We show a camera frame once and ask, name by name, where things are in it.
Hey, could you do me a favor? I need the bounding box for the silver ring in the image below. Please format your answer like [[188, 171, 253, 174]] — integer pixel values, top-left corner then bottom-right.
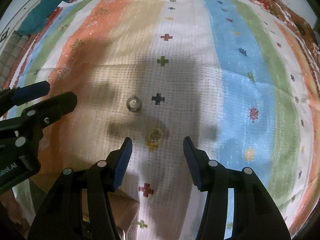
[[126, 95, 143, 113]]

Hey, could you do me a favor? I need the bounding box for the brown striped pillow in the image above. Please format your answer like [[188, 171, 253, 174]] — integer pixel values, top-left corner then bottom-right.
[[1, 31, 30, 89]]

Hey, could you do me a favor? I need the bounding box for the teal blanket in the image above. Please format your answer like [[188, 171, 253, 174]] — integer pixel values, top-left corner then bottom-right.
[[17, 0, 70, 35]]

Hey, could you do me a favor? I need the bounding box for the cardboard jewelry box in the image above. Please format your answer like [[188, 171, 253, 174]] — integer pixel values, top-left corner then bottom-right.
[[82, 189, 140, 239]]

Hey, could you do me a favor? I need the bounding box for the striped colourful blanket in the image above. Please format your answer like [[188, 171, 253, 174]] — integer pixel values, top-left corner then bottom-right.
[[6, 0, 319, 239]]

